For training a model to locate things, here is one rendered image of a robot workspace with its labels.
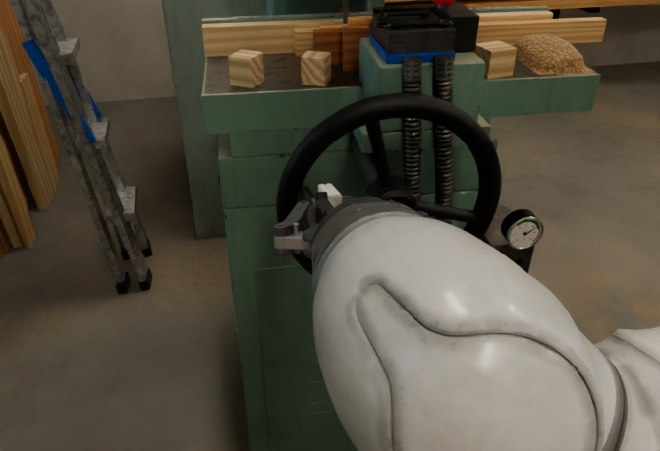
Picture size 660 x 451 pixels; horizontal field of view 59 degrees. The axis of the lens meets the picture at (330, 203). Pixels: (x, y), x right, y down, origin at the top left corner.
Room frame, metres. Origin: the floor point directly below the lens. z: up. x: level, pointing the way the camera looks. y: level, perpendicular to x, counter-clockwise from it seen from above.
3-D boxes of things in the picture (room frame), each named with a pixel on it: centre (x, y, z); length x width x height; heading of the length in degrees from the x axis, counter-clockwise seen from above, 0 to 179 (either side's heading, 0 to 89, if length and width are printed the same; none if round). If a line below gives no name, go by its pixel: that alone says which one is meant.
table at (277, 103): (0.87, -0.11, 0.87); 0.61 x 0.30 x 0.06; 99
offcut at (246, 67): (0.82, 0.12, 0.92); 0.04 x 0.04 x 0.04; 67
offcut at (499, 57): (0.86, -0.25, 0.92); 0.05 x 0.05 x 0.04; 22
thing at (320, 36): (0.92, -0.09, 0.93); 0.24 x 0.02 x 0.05; 99
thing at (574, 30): (0.99, -0.21, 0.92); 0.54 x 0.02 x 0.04; 99
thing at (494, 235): (0.86, -0.31, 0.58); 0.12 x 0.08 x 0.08; 9
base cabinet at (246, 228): (1.08, -0.01, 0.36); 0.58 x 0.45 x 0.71; 9
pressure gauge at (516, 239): (0.79, -0.31, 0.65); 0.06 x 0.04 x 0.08; 99
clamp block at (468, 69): (0.78, -0.12, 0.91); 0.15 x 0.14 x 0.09; 99
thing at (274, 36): (0.99, -0.09, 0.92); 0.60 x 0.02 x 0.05; 99
